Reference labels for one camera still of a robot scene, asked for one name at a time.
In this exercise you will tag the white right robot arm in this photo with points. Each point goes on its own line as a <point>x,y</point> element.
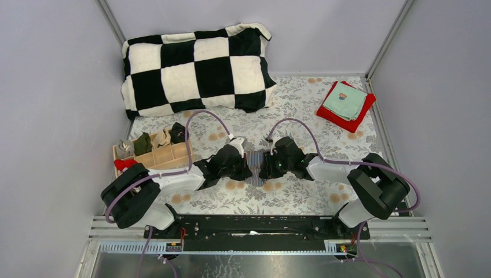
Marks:
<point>378,188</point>

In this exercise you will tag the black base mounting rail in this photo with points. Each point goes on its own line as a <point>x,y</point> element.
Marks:
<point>257,232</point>

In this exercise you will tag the black white checkered pillow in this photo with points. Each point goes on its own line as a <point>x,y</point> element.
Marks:
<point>170,73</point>

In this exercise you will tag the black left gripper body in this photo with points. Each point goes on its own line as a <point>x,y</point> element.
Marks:
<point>237,171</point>

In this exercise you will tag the grey rolled sock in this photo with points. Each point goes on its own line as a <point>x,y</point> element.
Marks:
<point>124,149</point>

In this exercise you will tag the wooden divided organizer box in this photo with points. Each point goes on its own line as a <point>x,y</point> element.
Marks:
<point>166,157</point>

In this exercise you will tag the dark green rolled sock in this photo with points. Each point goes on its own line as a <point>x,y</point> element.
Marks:
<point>142,144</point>

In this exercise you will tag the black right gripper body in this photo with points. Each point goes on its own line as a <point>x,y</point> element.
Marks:
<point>276,166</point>

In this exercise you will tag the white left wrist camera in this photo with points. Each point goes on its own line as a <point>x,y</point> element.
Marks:
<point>237,142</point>

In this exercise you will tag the mint green folded cloth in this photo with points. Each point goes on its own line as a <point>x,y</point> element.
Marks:
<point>345,101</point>

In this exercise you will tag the red folded garment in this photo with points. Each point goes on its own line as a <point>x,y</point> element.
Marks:
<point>351,125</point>

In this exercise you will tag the red rolled sock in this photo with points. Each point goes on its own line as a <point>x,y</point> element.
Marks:
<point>122,165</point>

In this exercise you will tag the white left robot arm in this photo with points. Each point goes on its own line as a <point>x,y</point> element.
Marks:
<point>131,198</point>

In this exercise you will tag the beige rolled sock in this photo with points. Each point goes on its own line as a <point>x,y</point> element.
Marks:
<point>161,139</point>

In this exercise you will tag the grey striped underwear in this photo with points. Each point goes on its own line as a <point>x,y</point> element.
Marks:
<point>254,162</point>

